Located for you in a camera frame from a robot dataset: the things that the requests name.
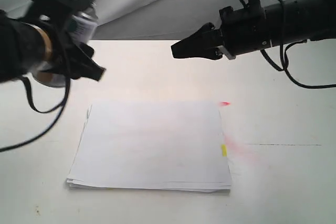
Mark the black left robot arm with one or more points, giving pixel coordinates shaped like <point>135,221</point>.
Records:
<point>40,47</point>

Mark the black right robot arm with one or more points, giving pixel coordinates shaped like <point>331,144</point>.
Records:
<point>296,20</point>

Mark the yellow sticky tab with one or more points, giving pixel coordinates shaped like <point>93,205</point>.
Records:
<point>224,150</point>

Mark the white spray paint can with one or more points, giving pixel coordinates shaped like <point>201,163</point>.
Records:
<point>81,29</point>

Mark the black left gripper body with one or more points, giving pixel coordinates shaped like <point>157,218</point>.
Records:
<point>58,40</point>

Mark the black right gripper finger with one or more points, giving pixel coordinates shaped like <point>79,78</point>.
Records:
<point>203,43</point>

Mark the white paper stack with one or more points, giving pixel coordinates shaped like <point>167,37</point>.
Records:
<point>152,145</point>

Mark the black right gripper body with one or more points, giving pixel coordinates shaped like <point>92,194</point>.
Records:
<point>243,31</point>

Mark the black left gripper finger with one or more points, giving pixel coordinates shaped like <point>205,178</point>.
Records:
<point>82,64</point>

